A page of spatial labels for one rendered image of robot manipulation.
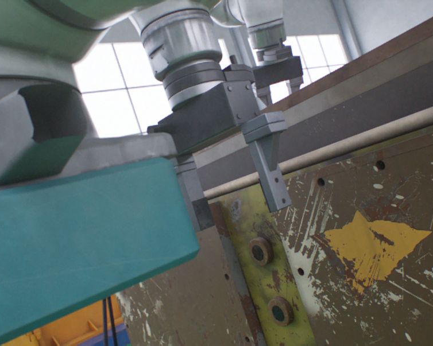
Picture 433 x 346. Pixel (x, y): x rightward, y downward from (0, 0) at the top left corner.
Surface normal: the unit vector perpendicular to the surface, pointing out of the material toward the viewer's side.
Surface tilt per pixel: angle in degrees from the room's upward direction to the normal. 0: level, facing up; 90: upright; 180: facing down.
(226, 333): 90
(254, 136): 90
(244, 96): 90
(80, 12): 172
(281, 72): 111
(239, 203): 90
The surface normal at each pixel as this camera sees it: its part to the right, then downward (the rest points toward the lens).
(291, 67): 0.23, 0.27
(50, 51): 0.37, 0.93
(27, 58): 0.83, -0.26
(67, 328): 0.59, -0.22
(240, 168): -0.76, 0.23
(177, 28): -0.04, -0.02
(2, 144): -0.60, 0.18
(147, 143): 0.40, -0.17
